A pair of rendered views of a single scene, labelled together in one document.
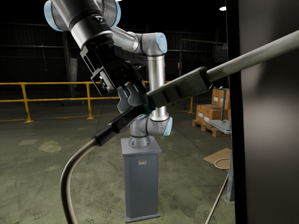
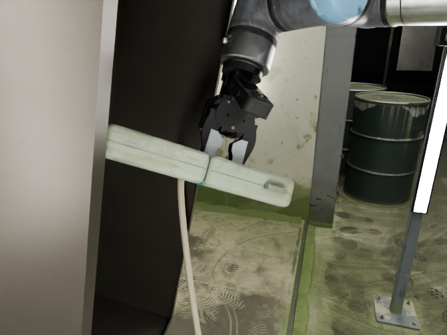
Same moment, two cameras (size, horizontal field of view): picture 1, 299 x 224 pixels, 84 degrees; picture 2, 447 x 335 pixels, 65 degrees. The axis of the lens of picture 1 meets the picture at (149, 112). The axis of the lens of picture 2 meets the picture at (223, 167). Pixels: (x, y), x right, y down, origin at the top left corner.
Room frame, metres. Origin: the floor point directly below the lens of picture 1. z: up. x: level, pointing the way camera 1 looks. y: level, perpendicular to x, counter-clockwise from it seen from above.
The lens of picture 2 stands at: (0.72, -0.45, 1.36)
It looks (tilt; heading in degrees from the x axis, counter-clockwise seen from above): 21 degrees down; 119
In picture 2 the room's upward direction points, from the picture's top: straight up
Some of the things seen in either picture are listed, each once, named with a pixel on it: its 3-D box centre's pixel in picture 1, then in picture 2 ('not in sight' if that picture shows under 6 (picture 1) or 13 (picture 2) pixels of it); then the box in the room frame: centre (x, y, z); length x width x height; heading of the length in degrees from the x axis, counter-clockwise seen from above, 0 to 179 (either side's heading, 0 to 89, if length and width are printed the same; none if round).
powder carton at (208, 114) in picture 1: (214, 117); not in sight; (3.35, -1.37, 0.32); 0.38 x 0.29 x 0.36; 109
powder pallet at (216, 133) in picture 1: (224, 124); not in sight; (3.59, -1.72, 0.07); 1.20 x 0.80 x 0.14; 109
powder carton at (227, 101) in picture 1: (231, 99); not in sight; (3.46, -1.73, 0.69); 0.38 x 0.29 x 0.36; 104
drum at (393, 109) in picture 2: not in sight; (383, 147); (0.52, 2.77, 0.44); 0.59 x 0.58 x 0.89; 117
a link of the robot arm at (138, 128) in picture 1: (140, 122); not in sight; (1.31, 0.08, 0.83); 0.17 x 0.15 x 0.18; 72
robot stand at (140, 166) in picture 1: (139, 177); not in sight; (1.31, 0.08, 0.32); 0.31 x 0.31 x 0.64; 12
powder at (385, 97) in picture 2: not in sight; (391, 98); (0.52, 2.78, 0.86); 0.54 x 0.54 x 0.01
